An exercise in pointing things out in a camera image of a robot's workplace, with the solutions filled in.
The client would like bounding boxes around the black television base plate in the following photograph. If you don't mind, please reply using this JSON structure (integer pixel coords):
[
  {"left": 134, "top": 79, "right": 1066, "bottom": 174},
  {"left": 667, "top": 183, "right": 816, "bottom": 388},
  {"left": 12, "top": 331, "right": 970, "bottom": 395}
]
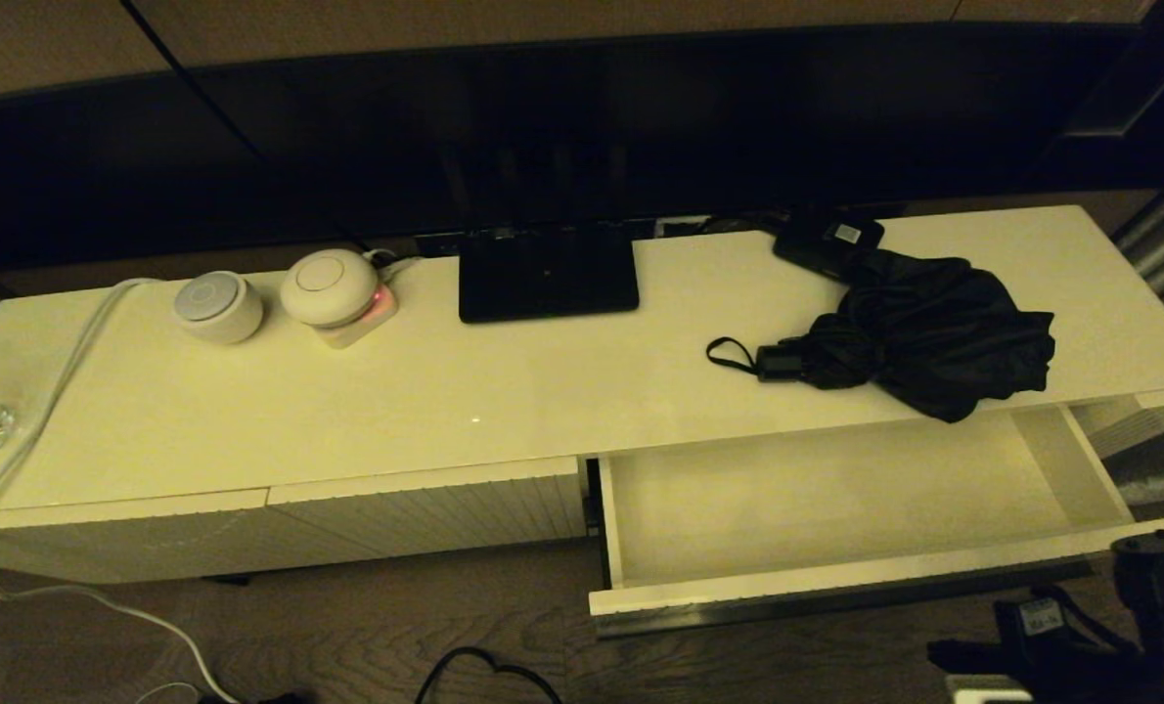
[{"left": 458, "top": 227, "right": 640, "bottom": 326}]

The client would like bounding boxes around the black box with white label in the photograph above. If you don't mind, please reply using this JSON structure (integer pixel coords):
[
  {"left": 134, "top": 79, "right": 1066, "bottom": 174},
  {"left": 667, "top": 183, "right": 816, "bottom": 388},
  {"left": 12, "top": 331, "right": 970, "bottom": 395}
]
[{"left": 771, "top": 208, "right": 886, "bottom": 285}]

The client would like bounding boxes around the dark framed wall panel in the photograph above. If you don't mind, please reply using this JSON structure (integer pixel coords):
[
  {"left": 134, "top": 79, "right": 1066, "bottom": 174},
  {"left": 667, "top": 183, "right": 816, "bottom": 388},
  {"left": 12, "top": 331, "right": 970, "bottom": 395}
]
[{"left": 1066, "top": 0, "right": 1164, "bottom": 138}]

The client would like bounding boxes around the black umbrella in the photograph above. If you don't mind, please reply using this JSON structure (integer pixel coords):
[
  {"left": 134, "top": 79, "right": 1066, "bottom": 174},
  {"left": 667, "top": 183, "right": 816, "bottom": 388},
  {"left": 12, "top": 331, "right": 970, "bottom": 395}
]
[{"left": 705, "top": 249, "right": 1056, "bottom": 424}]

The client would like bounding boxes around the white power strip red light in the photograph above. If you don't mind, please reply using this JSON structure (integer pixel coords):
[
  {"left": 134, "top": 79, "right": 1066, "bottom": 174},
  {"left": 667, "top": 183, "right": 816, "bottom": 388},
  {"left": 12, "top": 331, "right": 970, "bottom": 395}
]
[{"left": 314, "top": 284, "right": 400, "bottom": 351}]

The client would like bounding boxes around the thin white cord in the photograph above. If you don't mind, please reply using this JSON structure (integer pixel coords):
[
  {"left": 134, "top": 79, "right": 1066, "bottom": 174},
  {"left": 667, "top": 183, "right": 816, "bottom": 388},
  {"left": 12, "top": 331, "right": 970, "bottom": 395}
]
[{"left": 367, "top": 249, "right": 425, "bottom": 283}]

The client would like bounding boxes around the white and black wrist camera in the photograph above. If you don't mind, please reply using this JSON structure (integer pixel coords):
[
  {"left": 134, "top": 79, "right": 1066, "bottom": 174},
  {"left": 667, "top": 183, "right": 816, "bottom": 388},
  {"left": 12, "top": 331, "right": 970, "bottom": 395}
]
[{"left": 944, "top": 673, "right": 1035, "bottom": 704}]

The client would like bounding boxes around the white speaker with grey top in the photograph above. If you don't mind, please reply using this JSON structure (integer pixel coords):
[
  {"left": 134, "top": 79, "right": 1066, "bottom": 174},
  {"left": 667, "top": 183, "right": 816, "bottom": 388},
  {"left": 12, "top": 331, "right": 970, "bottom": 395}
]
[{"left": 172, "top": 271, "right": 265, "bottom": 345}]

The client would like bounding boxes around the thin black hanging cable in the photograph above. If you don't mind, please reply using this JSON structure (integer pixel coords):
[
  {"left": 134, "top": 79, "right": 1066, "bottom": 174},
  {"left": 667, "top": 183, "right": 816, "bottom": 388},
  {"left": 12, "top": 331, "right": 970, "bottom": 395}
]
[{"left": 120, "top": 0, "right": 373, "bottom": 250}]

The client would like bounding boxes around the large black television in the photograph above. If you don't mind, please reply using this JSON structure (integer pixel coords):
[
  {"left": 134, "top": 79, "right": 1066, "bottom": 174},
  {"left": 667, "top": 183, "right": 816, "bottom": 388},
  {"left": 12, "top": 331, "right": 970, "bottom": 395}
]
[{"left": 0, "top": 22, "right": 1164, "bottom": 280}]

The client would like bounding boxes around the white ribbed cabinet front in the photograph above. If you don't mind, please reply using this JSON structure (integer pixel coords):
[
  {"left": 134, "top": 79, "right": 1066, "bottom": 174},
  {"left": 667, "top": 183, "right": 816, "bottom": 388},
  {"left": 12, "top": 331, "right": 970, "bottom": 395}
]
[
  {"left": 267, "top": 456, "right": 589, "bottom": 568},
  {"left": 0, "top": 487, "right": 272, "bottom": 588}
]

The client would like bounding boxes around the white round dome device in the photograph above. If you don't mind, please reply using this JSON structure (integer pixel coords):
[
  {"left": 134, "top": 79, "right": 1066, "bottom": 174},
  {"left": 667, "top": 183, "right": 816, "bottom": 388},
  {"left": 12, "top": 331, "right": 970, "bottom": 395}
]
[{"left": 280, "top": 248, "right": 381, "bottom": 330}]

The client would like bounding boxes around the white tv cabinet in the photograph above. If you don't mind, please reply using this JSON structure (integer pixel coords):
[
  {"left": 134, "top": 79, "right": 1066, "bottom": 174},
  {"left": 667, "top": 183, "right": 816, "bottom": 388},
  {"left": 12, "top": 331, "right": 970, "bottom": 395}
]
[{"left": 0, "top": 203, "right": 1164, "bottom": 588}]

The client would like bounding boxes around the white cabinet drawer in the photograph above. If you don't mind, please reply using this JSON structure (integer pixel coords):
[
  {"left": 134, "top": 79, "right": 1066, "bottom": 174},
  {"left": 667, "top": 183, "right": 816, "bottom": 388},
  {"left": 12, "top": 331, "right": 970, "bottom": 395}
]
[{"left": 587, "top": 404, "right": 1164, "bottom": 638}]

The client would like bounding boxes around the thick white power cable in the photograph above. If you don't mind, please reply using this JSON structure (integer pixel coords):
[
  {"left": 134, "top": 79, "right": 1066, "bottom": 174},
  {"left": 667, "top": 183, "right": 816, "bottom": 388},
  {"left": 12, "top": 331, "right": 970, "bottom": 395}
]
[{"left": 0, "top": 278, "right": 243, "bottom": 704}]

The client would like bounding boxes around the black floor cable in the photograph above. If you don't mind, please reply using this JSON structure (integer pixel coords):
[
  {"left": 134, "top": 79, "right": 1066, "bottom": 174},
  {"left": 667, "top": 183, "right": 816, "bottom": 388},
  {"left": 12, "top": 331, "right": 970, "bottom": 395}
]
[{"left": 414, "top": 645, "right": 565, "bottom": 704}]

